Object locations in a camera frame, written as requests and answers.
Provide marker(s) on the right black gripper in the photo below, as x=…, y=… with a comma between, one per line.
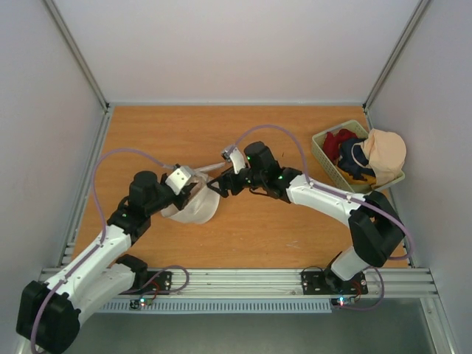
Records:
x=228, y=181

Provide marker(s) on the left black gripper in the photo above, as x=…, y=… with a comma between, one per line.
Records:
x=186, y=197

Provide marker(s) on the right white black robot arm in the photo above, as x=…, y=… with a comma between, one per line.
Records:
x=374, y=226

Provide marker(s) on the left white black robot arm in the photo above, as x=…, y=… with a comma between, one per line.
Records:
x=51, y=313

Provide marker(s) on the beige bra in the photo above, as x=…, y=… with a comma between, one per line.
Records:
x=386, y=154

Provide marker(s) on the red garment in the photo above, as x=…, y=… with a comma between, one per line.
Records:
x=333, y=142

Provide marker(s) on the left circuit board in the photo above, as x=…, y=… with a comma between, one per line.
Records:
x=140, y=303

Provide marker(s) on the circuit board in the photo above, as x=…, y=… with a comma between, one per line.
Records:
x=343, y=301
x=140, y=303

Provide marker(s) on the navy blue garment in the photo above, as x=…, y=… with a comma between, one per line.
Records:
x=352, y=159

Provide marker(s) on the green perforated plastic basket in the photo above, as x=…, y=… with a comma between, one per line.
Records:
x=329, y=167

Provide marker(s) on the yellow garment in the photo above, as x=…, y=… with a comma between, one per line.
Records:
x=363, y=179

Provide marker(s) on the right circuit board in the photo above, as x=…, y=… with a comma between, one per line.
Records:
x=343, y=301

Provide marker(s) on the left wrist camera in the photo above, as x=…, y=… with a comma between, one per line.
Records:
x=179, y=178

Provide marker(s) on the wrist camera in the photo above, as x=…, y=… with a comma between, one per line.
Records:
x=179, y=178
x=232, y=155

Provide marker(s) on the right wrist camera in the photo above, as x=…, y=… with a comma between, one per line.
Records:
x=232, y=155

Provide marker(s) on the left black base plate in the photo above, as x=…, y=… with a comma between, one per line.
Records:
x=149, y=283

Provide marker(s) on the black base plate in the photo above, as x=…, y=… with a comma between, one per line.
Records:
x=314, y=283
x=149, y=283

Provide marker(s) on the left aluminium side rail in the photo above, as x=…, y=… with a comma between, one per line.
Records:
x=80, y=201

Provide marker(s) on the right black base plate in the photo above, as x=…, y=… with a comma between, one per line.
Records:
x=314, y=283

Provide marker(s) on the grey slotted cable duct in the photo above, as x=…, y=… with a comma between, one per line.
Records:
x=222, y=306

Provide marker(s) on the left aluminium frame post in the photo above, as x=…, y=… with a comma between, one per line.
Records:
x=63, y=29

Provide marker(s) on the aluminium frame post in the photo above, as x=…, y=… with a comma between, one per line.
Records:
x=413, y=22
x=63, y=29

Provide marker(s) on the aluminium front rail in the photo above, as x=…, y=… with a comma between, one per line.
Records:
x=404, y=283

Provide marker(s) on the right aluminium frame post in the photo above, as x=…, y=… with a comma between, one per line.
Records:
x=413, y=22

